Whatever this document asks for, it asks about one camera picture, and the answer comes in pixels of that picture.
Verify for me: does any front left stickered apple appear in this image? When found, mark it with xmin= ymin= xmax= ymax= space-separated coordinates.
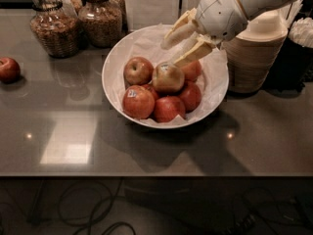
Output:
xmin=122 ymin=85 xmax=155 ymax=119

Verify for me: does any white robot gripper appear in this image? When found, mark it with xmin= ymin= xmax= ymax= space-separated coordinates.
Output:
xmin=160 ymin=0 xmax=247 ymax=67

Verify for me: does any front left granola jar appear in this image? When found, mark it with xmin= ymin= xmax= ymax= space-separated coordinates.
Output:
xmin=29 ymin=0 xmax=79 ymax=58

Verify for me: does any white ceramic bowl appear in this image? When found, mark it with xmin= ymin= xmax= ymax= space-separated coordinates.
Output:
xmin=102 ymin=24 xmax=230 ymax=130

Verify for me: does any front stack of paper bowls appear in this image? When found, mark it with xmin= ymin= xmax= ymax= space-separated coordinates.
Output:
xmin=223 ymin=10 xmax=288 ymax=94

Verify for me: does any right granola glass jar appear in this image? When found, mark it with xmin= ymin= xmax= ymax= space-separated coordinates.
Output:
xmin=78 ymin=0 xmax=122 ymax=48

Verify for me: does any small hidden red apple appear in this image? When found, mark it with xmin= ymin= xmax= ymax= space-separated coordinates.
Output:
xmin=141 ymin=84 xmax=160 ymax=100

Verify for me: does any white napkin holder box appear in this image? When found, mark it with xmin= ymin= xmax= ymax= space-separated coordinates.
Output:
xmin=125 ymin=0 xmax=179 ymax=31

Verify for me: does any right red apple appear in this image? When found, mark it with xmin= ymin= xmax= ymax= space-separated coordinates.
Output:
xmin=178 ymin=81 xmax=201 ymax=112

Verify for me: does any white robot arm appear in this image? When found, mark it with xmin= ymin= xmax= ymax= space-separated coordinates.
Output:
xmin=160 ymin=0 xmax=297 ymax=67

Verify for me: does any lone red apple on table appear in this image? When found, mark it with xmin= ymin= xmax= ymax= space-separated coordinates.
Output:
xmin=0 ymin=57 xmax=21 ymax=83

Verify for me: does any black cable under table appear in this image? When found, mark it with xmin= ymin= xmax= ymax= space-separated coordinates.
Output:
xmin=0 ymin=177 xmax=137 ymax=235

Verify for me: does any front centre red apple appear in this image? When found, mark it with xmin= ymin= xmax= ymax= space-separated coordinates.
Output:
xmin=154 ymin=96 xmax=186 ymax=122

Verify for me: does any rear left granola jar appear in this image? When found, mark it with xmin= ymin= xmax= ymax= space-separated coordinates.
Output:
xmin=60 ymin=0 xmax=82 ymax=17

